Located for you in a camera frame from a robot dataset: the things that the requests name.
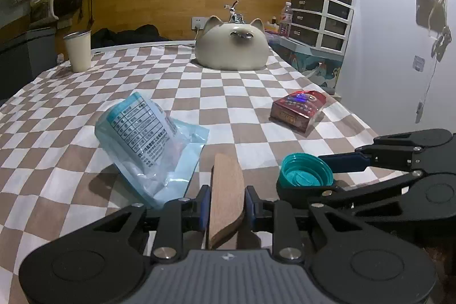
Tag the light blue snack pouch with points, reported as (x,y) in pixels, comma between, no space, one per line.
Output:
(156,154)

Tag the grey storage bin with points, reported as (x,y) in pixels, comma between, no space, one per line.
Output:
(24,58)

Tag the white drawer organizer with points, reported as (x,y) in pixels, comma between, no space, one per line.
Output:
(323,25)

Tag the cream metal cup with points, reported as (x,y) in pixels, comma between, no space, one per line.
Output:
(78,50)

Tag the red snack box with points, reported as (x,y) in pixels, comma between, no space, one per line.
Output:
(298,110)

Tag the teal plastic lid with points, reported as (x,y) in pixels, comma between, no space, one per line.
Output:
(302,175)

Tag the chrome faucet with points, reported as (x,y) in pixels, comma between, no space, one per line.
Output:
(234,17)

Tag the teal illustrated box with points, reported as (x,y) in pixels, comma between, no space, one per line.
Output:
(322,68)

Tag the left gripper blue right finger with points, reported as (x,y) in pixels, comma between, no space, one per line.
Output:
(253,208)

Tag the cream cat shaped pot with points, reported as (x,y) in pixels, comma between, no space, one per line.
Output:
(232,46)

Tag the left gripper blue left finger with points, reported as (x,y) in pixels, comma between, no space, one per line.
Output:
(203,207)

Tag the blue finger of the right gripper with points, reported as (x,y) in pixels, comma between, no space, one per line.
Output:
(346,163)

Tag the plastic water bottle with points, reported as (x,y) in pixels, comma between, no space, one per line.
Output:
(286,16)

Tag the checkered tablecloth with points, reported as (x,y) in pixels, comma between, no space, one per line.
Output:
(56,178)

